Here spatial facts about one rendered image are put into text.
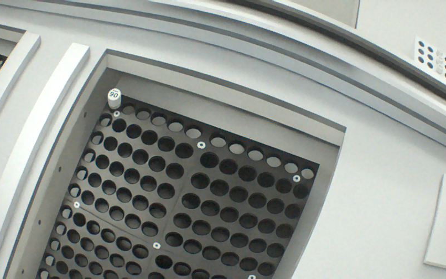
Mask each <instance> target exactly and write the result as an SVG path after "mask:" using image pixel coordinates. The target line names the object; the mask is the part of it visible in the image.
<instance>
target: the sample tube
mask: <svg viewBox="0 0 446 279"><path fill-rule="evenodd" d="M108 104H109V107H110V108H111V109H117V108H119V106H120V105H121V92H120V90H119V89H112V90H111V91H110V92H109V93H108Z"/></svg>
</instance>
